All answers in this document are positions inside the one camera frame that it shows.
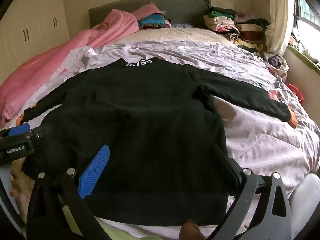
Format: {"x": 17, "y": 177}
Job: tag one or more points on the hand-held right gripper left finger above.
{"x": 96, "y": 167}

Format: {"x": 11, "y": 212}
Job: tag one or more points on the cream fluffy blanket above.
{"x": 21, "y": 170}

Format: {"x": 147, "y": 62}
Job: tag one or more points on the person's left hand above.
{"x": 13, "y": 183}

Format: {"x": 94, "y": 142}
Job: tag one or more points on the pale patterned quilt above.
{"x": 262, "y": 135}

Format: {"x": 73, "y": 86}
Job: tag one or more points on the red object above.
{"x": 296, "y": 91}

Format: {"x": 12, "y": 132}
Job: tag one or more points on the brown object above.
{"x": 191, "y": 231}

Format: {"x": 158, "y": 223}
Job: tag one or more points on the green windowsill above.
{"x": 303, "y": 57}

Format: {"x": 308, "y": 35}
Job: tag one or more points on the cream wardrobe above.
{"x": 32, "y": 12}

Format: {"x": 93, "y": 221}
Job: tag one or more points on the pink folded garment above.
{"x": 147, "y": 11}

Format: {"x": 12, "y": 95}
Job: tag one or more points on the blue striped garment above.
{"x": 152, "y": 21}

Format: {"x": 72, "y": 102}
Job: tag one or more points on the plastic bag of clothes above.
{"x": 276, "y": 62}

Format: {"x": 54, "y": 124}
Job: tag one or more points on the pile of folded clothes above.
{"x": 230, "y": 27}

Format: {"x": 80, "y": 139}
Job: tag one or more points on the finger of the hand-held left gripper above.
{"x": 42, "y": 130}
{"x": 20, "y": 130}

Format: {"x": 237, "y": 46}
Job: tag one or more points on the window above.
{"x": 307, "y": 15}

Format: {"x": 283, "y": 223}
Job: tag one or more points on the cream bed sheet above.
{"x": 175, "y": 34}

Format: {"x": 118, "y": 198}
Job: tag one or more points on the cream curtain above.
{"x": 280, "y": 17}

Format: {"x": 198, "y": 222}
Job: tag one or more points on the black sweater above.
{"x": 140, "y": 120}

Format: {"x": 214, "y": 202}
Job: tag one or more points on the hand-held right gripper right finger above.
{"x": 225, "y": 162}

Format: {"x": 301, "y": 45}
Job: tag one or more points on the grey headboard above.
{"x": 180, "y": 10}

